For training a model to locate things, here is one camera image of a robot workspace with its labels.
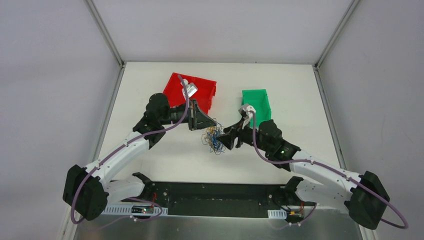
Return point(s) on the red plastic bin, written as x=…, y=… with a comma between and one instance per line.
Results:
x=206, y=90

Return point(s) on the green plastic bin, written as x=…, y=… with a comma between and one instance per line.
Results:
x=258, y=98

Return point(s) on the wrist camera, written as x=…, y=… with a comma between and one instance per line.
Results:
x=188, y=88
x=247, y=112

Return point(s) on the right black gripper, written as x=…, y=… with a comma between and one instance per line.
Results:
x=238, y=137

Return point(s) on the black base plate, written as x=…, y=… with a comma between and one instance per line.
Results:
x=219, y=199

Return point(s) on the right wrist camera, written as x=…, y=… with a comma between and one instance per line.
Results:
x=247, y=112

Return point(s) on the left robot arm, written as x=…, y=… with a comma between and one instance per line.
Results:
x=89, y=189

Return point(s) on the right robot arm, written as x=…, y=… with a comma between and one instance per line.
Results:
x=361, y=196

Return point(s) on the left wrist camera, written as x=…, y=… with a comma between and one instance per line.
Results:
x=188, y=88

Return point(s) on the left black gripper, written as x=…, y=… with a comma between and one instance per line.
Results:
x=192, y=117

